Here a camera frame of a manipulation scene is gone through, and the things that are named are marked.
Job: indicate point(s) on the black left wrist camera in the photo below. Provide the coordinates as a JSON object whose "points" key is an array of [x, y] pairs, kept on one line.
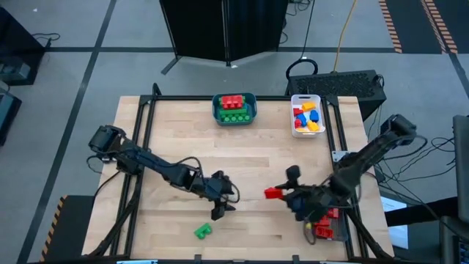
{"points": [[223, 177]]}

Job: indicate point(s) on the dark grey equipment box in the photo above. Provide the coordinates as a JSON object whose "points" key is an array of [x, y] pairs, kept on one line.
{"points": [[9, 117]]}

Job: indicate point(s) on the black fabric partition panel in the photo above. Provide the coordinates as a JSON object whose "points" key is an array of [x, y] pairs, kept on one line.
{"points": [[194, 29], [256, 29]]}

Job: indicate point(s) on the red one-stud building block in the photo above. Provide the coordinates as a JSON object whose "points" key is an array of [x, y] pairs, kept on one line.
{"points": [[297, 124], [298, 112]]}

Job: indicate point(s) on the green four-stud building block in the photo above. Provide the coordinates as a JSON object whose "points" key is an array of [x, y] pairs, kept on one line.
{"points": [[234, 111], [236, 118]]}

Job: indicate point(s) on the black perforated computer case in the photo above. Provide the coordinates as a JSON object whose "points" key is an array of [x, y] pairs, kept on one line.
{"points": [[337, 88]]}

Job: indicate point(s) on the white paper sheet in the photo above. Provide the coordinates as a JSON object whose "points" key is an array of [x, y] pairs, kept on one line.
{"points": [[397, 234]]}

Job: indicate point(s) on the black mat orange stripes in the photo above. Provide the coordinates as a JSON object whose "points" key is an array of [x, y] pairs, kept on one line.
{"points": [[410, 25]]}

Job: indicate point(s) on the dark teal plastic bin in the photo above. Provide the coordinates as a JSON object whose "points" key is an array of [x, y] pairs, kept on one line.
{"points": [[216, 110]]}

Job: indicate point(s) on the yellow one-stud building block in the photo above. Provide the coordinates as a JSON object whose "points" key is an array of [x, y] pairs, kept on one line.
{"points": [[313, 125], [308, 106]]}

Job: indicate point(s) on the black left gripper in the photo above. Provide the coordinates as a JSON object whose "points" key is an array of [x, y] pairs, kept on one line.
{"points": [[220, 193]]}

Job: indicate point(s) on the black aluminium table frame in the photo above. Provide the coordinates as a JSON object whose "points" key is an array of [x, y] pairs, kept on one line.
{"points": [[183, 98]]}

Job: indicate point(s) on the red two-stud building block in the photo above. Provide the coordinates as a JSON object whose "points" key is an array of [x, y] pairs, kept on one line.
{"points": [[323, 221], [333, 213], [324, 232], [273, 193]]}

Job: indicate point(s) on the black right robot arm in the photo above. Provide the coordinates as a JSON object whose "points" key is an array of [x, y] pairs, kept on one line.
{"points": [[366, 154]]}

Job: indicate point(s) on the green two-stud building block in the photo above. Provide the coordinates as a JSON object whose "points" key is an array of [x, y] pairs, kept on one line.
{"points": [[202, 231]]}

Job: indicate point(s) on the clear grey plastic bin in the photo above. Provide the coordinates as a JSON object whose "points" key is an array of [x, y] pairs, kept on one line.
{"points": [[342, 231]]}

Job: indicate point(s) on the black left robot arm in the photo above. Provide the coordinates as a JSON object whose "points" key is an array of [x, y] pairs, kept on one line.
{"points": [[154, 163]]}

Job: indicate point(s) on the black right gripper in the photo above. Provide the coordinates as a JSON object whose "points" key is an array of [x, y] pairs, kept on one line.
{"points": [[311, 201]]}

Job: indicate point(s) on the black mat hazard-striped edge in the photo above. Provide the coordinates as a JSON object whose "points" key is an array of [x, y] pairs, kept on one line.
{"points": [[73, 227]]}

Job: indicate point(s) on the silver metal bracket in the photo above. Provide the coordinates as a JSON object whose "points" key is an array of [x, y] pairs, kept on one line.
{"points": [[339, 155]]}

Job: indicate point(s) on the black cabinet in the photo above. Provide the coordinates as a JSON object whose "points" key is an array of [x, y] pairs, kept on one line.
{"points": [[18, 44]]}

